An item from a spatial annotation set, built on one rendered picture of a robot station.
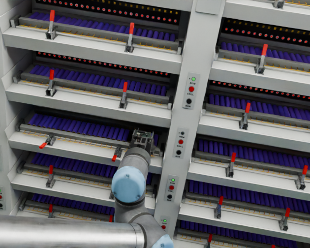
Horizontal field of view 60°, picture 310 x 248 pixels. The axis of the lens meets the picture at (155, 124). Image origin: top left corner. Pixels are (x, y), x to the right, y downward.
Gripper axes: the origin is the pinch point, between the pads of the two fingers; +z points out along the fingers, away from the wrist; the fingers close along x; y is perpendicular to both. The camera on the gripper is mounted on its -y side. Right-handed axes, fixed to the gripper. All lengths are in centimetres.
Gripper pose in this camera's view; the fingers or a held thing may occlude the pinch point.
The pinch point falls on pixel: (145, 138)
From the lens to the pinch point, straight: 107.9
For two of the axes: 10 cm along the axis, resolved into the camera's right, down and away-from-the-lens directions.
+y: 1.5, -9.1, -3.9
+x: -9.8, -1.8, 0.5
